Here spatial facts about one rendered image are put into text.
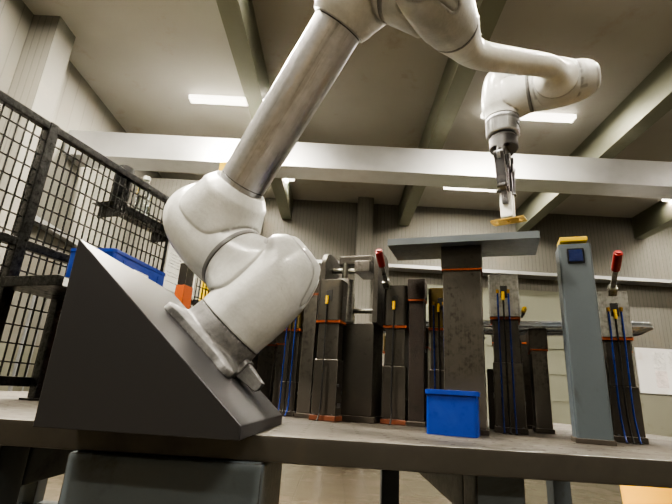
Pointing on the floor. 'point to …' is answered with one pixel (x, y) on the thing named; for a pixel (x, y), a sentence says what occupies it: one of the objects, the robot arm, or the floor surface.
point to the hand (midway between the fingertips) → (507, 206)
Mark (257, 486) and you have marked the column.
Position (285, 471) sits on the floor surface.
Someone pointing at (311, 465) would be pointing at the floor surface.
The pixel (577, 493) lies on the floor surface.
